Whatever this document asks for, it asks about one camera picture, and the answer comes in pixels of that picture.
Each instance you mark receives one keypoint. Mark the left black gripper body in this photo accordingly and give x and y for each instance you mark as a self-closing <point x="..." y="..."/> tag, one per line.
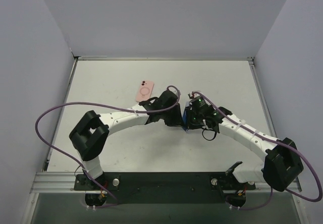
<point x="177" y="118"/>

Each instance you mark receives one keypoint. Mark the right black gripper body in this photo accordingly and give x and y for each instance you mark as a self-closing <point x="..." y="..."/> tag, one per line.
<point x="191" y="120"/>

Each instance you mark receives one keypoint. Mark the lavender phone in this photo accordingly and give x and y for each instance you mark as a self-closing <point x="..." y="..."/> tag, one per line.
<point x="185" y="116"/>

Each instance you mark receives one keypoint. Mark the pink phone case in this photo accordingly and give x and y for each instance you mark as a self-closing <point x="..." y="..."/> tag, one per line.
<point x="144" y="91"/>

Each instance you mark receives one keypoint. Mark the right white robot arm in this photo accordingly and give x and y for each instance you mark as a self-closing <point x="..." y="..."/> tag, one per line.
<point x="280" y="165"/>

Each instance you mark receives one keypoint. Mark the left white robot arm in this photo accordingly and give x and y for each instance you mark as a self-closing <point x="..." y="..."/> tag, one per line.
<point x="91" y="132"/>

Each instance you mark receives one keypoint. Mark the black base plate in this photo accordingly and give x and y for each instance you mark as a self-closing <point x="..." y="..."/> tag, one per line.
<point x="161" y="188"/>

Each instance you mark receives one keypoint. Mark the aluminium frame rail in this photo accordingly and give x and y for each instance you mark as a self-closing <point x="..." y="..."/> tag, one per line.
<point x="156" y="128"/>

